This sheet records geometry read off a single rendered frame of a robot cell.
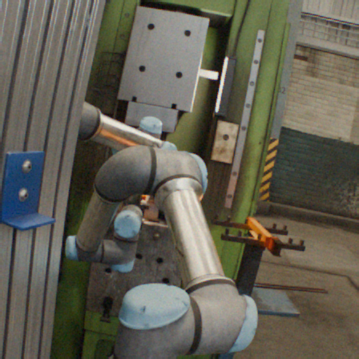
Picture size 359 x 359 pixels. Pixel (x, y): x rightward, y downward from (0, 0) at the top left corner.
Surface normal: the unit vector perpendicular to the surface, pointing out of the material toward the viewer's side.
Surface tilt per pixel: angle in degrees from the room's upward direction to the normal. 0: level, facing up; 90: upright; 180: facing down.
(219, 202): 90
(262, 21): 90
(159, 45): 90
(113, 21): 90
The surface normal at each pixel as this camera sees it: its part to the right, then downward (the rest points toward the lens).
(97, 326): -0.01, 0.15
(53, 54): 0.92, 0.23
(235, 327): 0.42, -0.18
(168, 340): 0.37, 0.21
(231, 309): 0.37, -0.65
